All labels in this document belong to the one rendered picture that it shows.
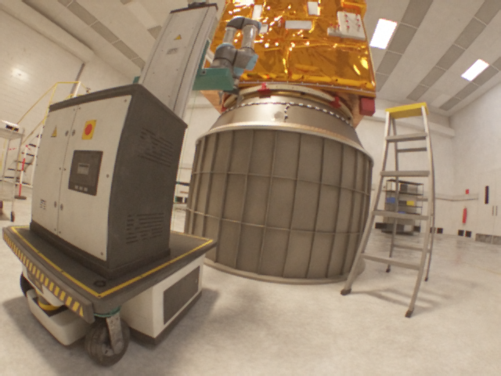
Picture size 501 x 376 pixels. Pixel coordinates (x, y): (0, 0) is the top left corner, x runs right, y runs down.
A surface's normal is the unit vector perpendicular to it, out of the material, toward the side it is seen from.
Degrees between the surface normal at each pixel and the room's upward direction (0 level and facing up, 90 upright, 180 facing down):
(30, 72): 90
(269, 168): 90
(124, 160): 90
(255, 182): 90
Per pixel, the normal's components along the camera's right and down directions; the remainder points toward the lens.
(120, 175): 0.98, 0.12
